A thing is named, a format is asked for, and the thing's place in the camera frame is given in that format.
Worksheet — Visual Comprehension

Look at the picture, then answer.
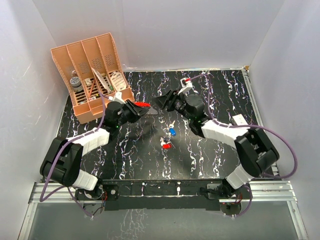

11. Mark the key with blue tag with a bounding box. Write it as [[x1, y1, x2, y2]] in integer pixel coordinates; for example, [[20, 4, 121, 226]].
[[168, 121, 177, 137]]

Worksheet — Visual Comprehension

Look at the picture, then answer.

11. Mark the white paper card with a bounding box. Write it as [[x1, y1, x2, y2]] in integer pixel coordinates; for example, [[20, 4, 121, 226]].
[[91, 67, 113, 93]]

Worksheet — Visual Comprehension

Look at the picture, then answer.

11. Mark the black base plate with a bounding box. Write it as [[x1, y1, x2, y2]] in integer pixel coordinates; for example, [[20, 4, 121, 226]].
[[74, 179, 253, 211]]

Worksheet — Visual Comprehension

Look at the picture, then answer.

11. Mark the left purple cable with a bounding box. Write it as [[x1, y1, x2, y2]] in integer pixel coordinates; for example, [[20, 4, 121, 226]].
[[39, 90, 118, 221]]

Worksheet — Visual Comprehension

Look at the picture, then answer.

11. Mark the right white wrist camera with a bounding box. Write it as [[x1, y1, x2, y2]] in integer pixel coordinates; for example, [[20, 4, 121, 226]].
[[178, 77, 193, 95]]

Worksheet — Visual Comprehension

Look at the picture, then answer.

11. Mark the grey round jar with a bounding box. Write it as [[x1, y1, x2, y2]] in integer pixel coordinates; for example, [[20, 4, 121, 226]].
[[69, 76, 83, 92]]

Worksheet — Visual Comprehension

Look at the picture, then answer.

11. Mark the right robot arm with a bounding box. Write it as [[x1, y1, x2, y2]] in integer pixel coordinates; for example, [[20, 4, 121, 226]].
[[153, 90, 280, 199]]

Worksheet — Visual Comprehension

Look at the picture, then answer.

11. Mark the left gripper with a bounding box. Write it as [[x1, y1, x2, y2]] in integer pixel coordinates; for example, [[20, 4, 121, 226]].
[[115, 100, 149, 128]]

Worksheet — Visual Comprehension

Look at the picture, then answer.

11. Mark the orange pencil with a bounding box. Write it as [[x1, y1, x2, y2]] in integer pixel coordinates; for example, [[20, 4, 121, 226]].
[[88, 80, 95, 98]]

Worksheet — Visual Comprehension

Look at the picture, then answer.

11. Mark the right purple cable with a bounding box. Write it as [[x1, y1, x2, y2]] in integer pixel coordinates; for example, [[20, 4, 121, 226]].
[[189, 73, 298, 217]]

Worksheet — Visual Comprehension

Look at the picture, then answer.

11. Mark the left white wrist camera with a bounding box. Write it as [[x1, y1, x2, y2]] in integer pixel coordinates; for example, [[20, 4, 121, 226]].
[[108, 91, 125, 105]]

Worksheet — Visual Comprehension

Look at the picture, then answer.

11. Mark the purple cable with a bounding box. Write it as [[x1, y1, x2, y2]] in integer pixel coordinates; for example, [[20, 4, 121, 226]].
[[189, 73, 298, 217], [39, 90, 118, 221]]

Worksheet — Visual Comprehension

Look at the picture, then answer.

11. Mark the key with red tag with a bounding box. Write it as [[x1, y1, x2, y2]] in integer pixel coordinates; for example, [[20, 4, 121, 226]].
[[160, 139, 173, 149]]

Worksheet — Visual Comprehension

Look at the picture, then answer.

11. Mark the aluminium frame rail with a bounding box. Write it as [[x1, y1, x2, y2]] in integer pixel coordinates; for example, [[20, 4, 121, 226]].
[[19, 181, 308, 240]]

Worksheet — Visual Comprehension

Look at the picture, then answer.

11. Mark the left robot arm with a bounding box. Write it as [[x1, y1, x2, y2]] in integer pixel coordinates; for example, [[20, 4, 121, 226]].
[[39, 100, 151, 202]]

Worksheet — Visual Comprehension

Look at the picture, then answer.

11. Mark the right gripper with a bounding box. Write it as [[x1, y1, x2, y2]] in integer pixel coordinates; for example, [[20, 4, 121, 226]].
[[152, 89, 194, 122]]

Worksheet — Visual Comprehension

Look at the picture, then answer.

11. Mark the pink desk organizer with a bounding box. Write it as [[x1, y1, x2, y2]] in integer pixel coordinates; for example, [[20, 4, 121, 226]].
[[51, 33, 135, 124]]

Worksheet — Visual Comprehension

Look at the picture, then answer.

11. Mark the small white box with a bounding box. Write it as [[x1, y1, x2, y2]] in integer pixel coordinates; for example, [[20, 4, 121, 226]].
[[230, 114, 248, 128]]

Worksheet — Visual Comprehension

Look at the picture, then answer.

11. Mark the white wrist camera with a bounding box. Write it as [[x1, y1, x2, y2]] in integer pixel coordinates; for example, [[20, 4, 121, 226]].
[[178, 77, 193, 95], [108, 91, 125, 105]]

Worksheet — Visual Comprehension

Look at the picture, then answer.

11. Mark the white labelled packet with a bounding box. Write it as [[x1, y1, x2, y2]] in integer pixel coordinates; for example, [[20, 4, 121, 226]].
[[110, 71, 127, 92]]

